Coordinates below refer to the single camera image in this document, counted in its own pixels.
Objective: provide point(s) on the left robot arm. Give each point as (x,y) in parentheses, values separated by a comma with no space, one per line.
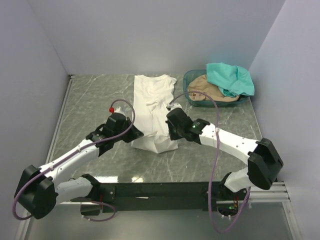
(40,189)

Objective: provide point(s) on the beige t shirt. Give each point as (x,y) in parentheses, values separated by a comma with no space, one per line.
(200,84)

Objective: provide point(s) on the black base crossbar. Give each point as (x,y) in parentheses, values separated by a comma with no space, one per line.
(139,196)

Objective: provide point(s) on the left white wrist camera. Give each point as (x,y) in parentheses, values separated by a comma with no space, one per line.
(117,110)

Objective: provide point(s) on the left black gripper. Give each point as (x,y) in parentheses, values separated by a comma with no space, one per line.
(134,133)

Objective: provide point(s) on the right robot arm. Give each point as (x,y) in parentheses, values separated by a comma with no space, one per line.
(260,156)

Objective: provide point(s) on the teal t shirt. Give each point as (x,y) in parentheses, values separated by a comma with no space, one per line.
(231,80)

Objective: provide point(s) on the aluminium frame rail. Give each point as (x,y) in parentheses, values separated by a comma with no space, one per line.
(270,192)

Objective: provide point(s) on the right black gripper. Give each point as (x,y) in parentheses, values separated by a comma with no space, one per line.
(173,136)

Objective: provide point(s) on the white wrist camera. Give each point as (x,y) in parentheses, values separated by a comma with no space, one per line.
(173,106)
(117,110)

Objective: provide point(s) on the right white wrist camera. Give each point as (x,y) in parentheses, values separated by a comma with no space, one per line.
(173,106)

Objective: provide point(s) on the white printed t shirt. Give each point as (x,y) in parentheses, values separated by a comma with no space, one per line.
(151,95)

